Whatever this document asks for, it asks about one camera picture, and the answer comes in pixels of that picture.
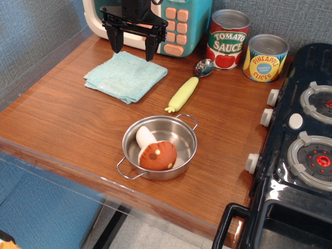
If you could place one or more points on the pineapple slices can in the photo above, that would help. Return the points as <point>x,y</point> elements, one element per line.
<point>265,57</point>

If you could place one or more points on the black toy stove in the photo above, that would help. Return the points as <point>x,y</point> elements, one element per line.
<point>291,192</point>

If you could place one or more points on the light blue folded cloth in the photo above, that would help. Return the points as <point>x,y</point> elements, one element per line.
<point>125,77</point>

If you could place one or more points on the tomato sauce can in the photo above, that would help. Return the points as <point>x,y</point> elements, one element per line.
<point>227,35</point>

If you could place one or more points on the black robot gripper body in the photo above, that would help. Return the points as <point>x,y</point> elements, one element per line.
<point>134,17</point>

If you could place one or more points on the orange plush toy corner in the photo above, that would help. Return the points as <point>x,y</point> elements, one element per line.
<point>8,245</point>

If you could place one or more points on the brown plush toy mushroom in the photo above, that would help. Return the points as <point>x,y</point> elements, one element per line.
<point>154,155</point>

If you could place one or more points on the small steel two-handled pot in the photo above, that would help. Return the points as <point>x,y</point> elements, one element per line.
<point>179,130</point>

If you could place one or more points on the spoon with green handle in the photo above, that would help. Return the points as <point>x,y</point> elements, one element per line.
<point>203,68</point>

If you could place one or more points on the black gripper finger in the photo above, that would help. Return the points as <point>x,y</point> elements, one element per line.
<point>115,37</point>
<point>152,42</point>

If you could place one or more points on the teal toy microwave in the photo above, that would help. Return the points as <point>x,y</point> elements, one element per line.
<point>187,21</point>

